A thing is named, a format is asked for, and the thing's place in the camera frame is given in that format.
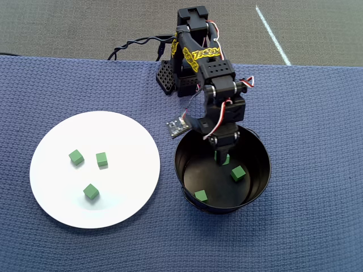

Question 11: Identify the short black plugged cable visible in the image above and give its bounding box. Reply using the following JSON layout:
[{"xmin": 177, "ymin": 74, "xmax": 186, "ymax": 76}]
[{"xmin": 155, "ymin": 35, "xmax": 167, "ymax": 62}]

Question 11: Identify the wrist camera board with mount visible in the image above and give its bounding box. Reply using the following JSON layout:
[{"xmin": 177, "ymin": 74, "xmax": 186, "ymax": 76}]
[{"xmin": 166, "ymin": 112, "xmax": 209, "ymax": 139}]

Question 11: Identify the blue woven tablecloth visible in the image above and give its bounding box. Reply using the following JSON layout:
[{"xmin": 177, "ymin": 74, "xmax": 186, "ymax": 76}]
[{"xmin": 0, "ymin": 54, "xmax": 363, "ymax": 272}]

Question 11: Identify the white round plate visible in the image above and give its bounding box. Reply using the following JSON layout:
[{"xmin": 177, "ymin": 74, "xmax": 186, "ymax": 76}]
[{"xmin": 29, "ymin": 110, "xmax": 161, "ymax": 230}]

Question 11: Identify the black metal bucket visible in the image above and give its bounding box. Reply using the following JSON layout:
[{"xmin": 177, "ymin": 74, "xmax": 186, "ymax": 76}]
[{"xmin": 173, "ymin": 121, "xmax": 272, "ymax": 215}]

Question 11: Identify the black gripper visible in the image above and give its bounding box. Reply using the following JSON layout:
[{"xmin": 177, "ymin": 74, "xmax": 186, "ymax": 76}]
[{"xmin": 202, "ymin": 94, "xmax": 246, "ymax": 167}]

